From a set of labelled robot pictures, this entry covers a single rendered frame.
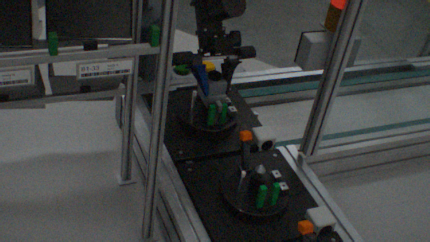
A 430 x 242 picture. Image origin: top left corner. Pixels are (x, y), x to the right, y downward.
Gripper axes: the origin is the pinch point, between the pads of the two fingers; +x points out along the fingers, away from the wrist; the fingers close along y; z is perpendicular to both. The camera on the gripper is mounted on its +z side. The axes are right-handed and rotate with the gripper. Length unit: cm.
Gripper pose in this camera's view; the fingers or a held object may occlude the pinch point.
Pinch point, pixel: (215, 79)
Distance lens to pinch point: 120.9
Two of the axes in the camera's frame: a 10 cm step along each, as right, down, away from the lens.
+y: 9.2, -1.3, 3.7
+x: 1.0, 9.9, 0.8
